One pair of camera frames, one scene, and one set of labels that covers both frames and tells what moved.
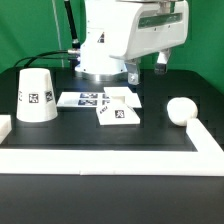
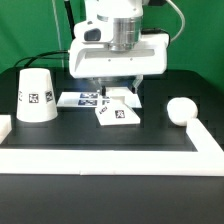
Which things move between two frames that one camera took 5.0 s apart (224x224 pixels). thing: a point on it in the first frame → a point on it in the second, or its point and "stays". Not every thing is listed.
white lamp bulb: x=180 y=110 stays
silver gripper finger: x=133 y=70 → x=103 y=91
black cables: x=41 y=56 stays
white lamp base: x=120 y=110 stays
